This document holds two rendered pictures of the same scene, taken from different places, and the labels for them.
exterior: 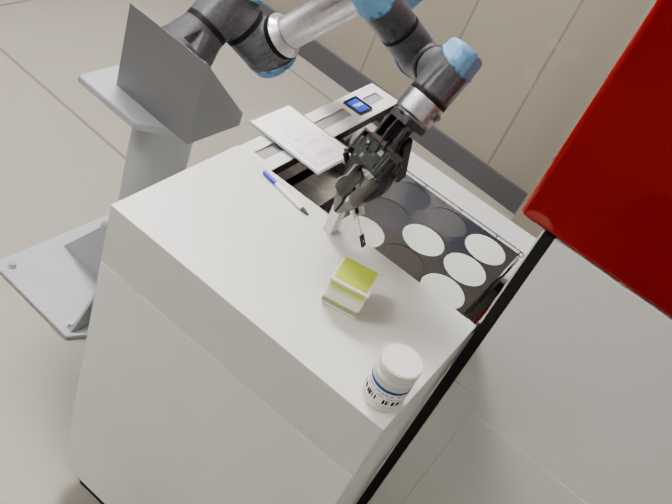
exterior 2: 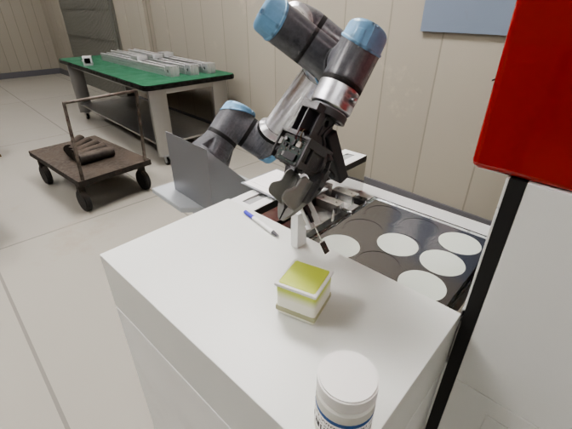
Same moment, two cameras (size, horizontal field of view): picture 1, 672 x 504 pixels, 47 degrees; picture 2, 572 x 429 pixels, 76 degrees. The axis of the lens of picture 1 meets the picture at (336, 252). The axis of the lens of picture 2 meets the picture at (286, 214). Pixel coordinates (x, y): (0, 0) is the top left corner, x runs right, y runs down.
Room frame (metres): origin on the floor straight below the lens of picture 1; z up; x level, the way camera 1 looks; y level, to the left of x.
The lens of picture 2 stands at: (0.59, -0.21, 1.42)
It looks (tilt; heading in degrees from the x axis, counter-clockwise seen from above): 30 degrees down; 23
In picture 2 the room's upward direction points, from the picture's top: straight up
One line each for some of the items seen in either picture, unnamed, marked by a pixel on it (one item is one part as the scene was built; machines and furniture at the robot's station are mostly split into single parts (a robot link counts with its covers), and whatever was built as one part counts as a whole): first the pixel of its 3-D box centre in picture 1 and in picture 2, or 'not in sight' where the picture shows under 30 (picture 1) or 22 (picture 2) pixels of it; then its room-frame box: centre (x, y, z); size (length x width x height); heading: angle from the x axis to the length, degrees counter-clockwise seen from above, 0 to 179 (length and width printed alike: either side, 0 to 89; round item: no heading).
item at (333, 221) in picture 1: (347, 209); (305, 220); (1.20, 0.01, 1.03); 0.06 x 0.04 x 0.13; 70
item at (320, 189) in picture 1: (326, 187); (312, 221); (1.47, 0.08, 0.87); 0.36 x 0.08 x 0.03; 160
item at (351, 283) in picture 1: (350, 287); (304, 291); (1.04, -0.05, 1.00); 0.07 x 0.07 x 0.07; 85
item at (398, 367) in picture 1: (391, 378); (345, 400); (0.86, -0.17, 1.01); 0.07 x 0.07 x 0.10
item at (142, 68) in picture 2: not in sight; (141, 94); (4.08, 3.21, 0.47); 2.58 x 1.01 x 0.93; 67
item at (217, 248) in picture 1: (288, 292); (262, 308); (1.07, 0.05, 0.89); 0.62 x 0.35 x 0.14; 70
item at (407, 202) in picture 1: (425, 241); (399, 245); (1.40, -0.17, 0.90); 0.34 x 0.34 x 0.01; 70
